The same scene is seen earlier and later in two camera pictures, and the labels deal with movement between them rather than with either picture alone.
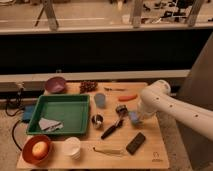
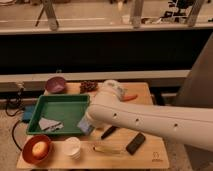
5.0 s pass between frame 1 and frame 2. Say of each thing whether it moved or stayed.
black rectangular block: stayed
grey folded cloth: stayed
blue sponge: moved
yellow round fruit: stayed
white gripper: moved
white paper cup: stayed
